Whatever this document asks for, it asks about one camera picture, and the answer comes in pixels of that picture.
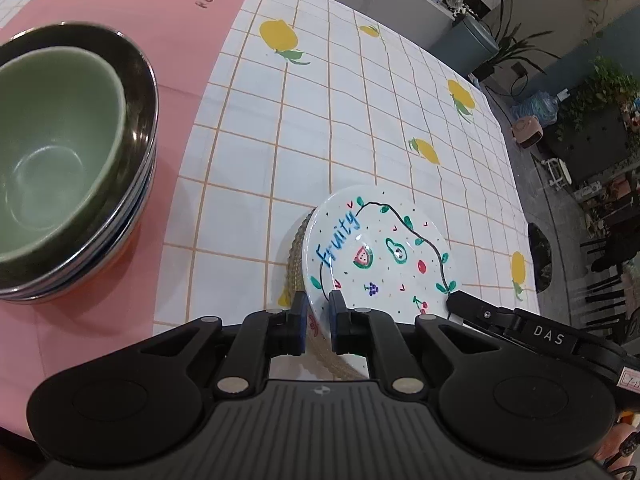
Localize grey-green trash can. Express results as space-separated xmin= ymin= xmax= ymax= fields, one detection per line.
xmin=428 ymin=14 xmax=499 ymax=76

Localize white fruity painted plate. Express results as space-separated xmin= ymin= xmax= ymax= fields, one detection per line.
xmin=302 ymin=185 xmax=460 ymax=351

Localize clear glass plate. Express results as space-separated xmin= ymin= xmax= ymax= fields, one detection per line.
xmin=284 ymin=210 xmax=366 ymax=380

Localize blue water bottle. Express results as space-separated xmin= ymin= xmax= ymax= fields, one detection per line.
xmin=511 ymin=89 xmax=570 ymax=127

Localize green ceramic bowl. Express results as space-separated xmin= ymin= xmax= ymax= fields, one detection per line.
xmin=1 ymin=47 xmax=126 ymax=264

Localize pink small heater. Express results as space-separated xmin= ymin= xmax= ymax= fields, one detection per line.
xmin=511 ymin=116 xmax=544 ymax=150

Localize person right hand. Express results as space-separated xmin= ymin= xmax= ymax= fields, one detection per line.
xmin=593 ymin=411 xmax=639 ymax=479

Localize potted plant by bin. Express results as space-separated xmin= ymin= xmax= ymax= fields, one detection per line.
xmin=473 ymin=0 xmax=560 ymax=81

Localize green leafy plant right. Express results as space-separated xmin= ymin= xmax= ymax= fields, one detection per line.
xmin=555 ymin=55 xmax=639 ymax=140

